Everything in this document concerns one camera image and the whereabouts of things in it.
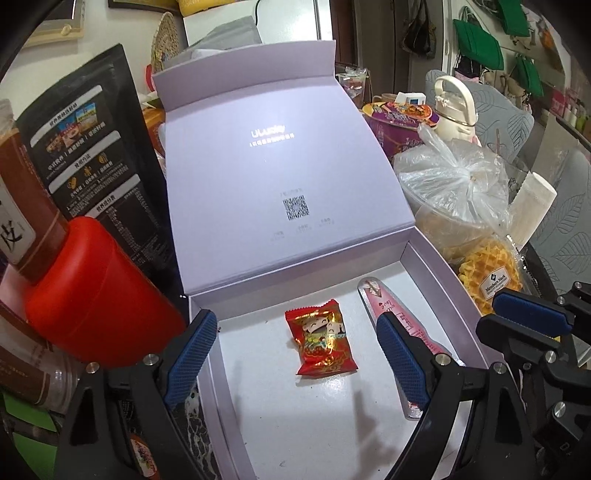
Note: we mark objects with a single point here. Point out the waffle packet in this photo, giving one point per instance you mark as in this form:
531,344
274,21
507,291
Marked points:
480,272

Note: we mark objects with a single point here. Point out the yellow cooking pot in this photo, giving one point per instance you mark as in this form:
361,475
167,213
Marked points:
196,5

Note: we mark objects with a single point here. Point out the labelled brown spice jar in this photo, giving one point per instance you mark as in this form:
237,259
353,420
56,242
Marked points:
27,184

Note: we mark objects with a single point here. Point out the green tote bag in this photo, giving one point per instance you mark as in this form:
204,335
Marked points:
512,18
478,44
528,76

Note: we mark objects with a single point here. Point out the orange packet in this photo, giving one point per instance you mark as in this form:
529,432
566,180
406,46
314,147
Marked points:
154,129

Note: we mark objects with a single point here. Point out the woven straw fan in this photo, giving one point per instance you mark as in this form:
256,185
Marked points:
168,41

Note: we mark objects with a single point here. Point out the white paper roll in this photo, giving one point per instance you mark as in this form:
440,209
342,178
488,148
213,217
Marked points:
531,203

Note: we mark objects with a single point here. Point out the cream water bottle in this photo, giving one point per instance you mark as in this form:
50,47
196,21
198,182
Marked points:
455,115

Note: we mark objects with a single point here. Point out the white fridge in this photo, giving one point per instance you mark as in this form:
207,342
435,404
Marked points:
286,18

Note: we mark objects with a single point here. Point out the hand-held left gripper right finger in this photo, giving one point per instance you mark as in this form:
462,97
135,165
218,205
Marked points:
401,360

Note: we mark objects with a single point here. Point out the small white blue box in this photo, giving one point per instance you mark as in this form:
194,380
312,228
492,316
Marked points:
411,99

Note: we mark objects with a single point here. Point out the clear plastic drink cup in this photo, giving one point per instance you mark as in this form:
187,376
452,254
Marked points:
353,83

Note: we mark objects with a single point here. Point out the grey leaf-print chair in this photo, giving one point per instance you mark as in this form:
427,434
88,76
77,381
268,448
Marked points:
568,221
503,115

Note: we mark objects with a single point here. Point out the red candy packet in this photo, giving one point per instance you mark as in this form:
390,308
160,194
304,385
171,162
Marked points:
323,341

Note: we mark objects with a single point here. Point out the purple instant noodle bowl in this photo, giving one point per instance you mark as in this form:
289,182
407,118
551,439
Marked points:
392,129

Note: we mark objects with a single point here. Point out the black printed pouch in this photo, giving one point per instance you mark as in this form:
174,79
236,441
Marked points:
92,138

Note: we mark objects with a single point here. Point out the grey plastic bag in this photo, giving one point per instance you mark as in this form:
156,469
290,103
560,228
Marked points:
231,37

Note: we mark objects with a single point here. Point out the lilac gift box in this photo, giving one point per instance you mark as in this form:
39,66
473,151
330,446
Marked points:
277,184

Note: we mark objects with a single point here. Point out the pink clear sachet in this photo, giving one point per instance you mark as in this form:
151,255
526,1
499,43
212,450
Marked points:
383,300

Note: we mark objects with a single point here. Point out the clear plastic bag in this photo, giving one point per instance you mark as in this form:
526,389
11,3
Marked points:
443,184

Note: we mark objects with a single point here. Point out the dark hanging handbag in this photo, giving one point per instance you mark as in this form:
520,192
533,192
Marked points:
418,32

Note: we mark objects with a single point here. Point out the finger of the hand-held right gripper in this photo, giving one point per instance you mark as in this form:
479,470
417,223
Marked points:
531,311
517,337

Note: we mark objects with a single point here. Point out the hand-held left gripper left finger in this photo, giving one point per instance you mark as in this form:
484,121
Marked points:
191,355

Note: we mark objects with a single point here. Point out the red plastic bottle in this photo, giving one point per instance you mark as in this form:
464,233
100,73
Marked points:
101,295

